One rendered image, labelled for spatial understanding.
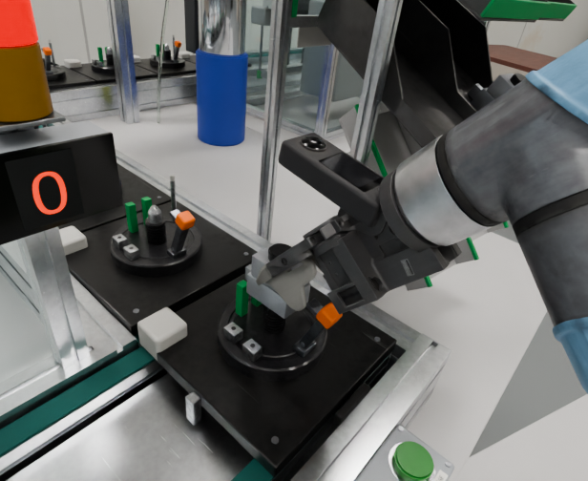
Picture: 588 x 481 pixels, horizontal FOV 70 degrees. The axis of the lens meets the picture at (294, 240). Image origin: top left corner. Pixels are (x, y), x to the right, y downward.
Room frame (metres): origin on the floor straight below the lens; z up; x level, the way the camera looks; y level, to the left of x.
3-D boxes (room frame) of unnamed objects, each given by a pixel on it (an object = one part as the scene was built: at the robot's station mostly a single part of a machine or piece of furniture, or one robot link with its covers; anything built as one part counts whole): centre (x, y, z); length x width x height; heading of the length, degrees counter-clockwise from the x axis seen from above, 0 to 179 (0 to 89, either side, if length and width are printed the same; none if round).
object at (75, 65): (1.61, 0.76, 1.01); 0.24 x 0.24 x 0.13; 53
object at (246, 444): (0.38, 0.01, 0.96); 0.24 x 0.24 x 0.02; 53
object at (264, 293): (0.39, 0.02, 1.07); 0.08 x 0.04 x 0.07; 53
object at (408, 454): (0.24, -0.15, 0.96); 0.04 x 0.04 x 0.02
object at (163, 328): (0.36, 0.15, 0.97); 0.05 x 0.05 x 0.04; 53
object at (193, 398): (0.28, 0.09, 0.95); 0.01 x 0.01 x 0.04; 53
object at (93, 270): (0.54, 0.22, 1.01); 0.24 x 0.24 x 0.13; 53
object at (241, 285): (0.40, 0.06, 1.01); 0.01 x 0.01 x 0.05; 53
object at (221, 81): (1.34, 0.29, 0.99); 0.16 x 0.16 x 0.27
